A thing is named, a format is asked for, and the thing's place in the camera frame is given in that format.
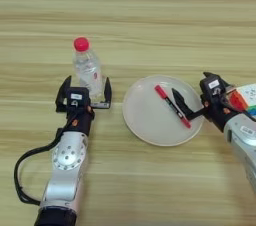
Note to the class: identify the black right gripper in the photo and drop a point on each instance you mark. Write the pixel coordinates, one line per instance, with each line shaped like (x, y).
(216, 113)

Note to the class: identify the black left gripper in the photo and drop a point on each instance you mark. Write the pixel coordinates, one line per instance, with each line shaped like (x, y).
(81, 121)

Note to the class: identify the clear bottle with red cap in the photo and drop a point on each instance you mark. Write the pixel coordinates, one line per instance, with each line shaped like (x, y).
(87, 70)

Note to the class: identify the red marker pen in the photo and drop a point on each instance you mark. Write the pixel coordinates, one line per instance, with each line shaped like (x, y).
(171, 105)

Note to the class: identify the colourful puzzle cube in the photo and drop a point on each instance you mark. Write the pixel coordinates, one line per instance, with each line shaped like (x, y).
(248, 96)

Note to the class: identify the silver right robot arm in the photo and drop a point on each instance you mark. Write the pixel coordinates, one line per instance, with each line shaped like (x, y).
(245, 150)

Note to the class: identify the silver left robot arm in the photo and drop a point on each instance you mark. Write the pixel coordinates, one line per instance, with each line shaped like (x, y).
(66, 166)

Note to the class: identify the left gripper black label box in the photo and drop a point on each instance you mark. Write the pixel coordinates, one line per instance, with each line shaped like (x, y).
(77, 96)

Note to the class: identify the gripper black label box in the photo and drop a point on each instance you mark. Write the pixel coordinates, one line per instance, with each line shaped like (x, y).
(212, 86)
(77, 96)

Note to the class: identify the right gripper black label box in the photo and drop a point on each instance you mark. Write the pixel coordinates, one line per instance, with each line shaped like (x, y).
(212, 86)

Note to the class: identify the round white plate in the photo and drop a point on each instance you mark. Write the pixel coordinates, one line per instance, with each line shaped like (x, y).
(146, 120)

